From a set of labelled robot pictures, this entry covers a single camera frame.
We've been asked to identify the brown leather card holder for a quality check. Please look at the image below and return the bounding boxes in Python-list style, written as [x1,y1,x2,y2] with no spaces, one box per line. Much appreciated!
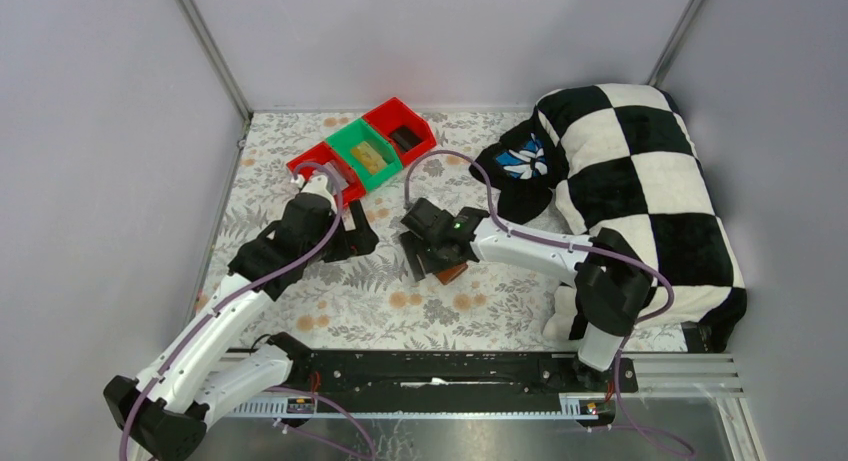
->
[435,263,468,285]

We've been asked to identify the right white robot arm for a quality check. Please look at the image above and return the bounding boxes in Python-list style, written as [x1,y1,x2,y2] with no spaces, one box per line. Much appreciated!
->
[400,198,653,372]

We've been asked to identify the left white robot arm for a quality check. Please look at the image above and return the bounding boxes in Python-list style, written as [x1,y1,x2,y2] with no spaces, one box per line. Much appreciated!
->
[103,172,377,460]

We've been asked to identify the yellow card in green bin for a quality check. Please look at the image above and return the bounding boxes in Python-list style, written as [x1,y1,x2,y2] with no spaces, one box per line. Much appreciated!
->
[351,141,387,175]

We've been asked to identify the floral table cloth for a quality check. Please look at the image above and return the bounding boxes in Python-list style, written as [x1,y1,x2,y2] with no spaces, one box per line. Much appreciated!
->
[197,112,576,351]

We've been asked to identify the red bin near left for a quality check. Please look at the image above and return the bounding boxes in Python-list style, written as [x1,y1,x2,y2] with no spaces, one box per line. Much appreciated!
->
[286,141,366,206]

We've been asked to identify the red bin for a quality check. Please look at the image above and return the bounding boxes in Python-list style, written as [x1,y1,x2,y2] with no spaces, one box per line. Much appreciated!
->
[286,141,366,206]
[364,97,437,167]

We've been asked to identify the black item in red bin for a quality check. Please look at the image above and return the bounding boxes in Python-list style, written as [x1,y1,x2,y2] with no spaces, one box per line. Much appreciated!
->
[389,126,422,153]

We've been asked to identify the black cap with blue logo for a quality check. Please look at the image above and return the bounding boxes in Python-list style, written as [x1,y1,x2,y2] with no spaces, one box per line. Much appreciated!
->
[475,118,567,224]

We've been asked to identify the green bin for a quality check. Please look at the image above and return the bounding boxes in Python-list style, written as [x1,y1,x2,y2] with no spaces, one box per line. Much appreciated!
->
[326,118,403,192]

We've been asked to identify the red bin far right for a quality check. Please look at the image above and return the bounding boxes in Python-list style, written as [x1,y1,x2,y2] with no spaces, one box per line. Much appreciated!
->
[364,97,437,167]

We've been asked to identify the checkered black white pillow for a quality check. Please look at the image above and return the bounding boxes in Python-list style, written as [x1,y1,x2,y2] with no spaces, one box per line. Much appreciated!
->
[533,83,748,352]

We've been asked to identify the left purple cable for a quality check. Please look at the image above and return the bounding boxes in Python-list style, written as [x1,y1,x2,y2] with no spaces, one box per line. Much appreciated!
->
[117,161,379,461]

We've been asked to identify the purple cable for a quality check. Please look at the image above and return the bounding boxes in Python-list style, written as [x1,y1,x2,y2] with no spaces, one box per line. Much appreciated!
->
[117,161,379,461]
[404,149,697,461]

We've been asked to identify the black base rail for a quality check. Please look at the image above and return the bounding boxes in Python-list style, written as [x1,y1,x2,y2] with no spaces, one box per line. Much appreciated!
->
[282,350,613,414]

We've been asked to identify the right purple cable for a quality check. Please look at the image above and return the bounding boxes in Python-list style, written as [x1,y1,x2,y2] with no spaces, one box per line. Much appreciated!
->
[404,149,697,461]

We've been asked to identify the aluminium frame rails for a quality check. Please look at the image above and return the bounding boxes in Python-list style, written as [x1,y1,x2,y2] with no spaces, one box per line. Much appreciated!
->
[155,351,747,423]

